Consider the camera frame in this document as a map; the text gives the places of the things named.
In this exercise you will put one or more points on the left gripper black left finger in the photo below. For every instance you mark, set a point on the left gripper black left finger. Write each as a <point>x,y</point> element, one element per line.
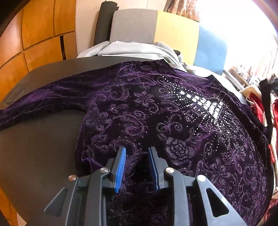
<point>113,178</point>

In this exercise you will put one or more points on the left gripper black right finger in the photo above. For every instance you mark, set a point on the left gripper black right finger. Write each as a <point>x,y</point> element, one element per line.
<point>160,171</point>

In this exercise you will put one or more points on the purple velvet embroidered top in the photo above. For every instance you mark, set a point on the purple velvet embroidered top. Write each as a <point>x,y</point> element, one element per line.
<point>194,123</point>

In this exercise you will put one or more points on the cream fleece garment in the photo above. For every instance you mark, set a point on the cream fleece garment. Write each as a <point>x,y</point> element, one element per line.
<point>252,91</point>

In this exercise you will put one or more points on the light grey garment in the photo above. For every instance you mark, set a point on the light grey garment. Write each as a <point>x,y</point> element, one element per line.
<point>155,51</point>

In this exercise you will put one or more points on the red knit sweater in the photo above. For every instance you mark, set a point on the red knit sweater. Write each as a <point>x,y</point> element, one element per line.
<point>257,108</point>

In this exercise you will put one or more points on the grey yellow blue headboard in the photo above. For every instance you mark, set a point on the grey yellow blue headboard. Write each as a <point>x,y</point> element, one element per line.
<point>199,46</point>

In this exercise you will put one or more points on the black rolled mat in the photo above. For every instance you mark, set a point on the black rolled mat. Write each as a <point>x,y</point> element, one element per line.
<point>104,21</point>

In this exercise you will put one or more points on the patterned brown curtain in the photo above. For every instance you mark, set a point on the patterned brown curtain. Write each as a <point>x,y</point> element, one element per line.
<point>184,8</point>

